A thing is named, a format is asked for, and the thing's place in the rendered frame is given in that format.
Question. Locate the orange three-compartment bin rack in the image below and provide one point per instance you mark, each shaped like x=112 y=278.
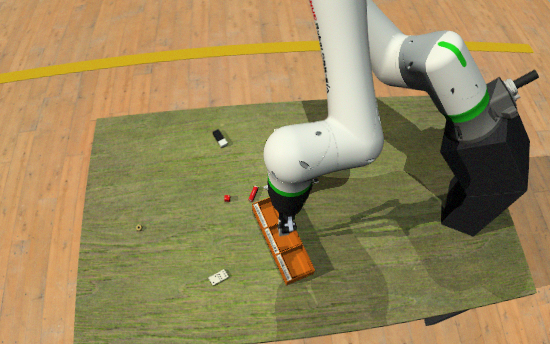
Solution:
x=287 y=248

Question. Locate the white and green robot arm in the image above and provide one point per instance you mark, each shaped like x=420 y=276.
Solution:
x=438 y=63

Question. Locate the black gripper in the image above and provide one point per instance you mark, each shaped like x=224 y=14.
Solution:
x=285 y=219

